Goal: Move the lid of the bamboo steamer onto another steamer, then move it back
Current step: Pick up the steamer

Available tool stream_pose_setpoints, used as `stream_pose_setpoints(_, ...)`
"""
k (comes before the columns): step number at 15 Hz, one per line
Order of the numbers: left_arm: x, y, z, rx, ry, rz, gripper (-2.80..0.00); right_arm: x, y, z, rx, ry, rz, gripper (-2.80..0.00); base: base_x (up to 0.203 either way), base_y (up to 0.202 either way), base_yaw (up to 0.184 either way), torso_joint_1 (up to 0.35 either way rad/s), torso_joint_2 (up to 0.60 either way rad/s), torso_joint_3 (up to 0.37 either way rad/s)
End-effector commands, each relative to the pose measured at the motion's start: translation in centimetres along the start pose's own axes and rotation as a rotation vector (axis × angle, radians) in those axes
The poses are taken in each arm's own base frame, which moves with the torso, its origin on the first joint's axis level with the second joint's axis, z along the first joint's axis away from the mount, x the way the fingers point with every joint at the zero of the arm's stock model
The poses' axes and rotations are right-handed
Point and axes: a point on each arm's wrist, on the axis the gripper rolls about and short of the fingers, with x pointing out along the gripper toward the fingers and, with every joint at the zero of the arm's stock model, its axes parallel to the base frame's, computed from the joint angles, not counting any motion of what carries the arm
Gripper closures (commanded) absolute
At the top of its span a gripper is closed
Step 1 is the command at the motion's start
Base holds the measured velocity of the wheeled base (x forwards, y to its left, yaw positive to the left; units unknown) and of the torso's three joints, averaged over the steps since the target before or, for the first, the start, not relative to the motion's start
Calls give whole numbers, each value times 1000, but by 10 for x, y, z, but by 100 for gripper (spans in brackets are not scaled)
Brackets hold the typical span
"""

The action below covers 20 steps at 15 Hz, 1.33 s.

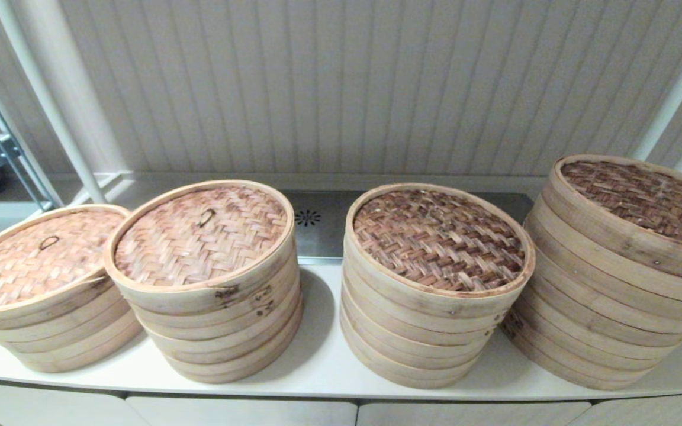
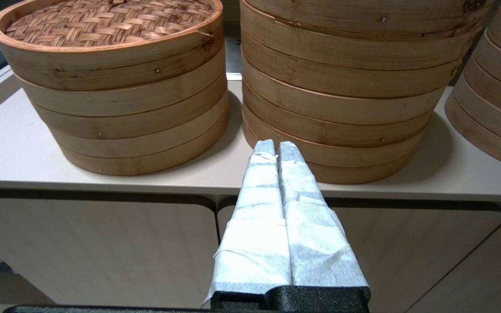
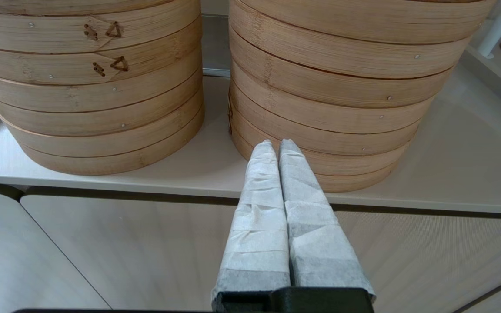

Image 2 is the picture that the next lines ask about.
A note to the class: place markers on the bamboo steamer stack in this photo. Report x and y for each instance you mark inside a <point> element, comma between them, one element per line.
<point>498,95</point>
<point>342,108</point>
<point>124,130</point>

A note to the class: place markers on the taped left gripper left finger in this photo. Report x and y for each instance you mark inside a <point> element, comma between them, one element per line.
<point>255,226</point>

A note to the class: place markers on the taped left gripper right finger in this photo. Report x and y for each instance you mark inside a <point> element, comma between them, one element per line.
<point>315,243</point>

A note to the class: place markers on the beige cabinet door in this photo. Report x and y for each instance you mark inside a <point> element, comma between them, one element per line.
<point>498,278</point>
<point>407,256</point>
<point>94,248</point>

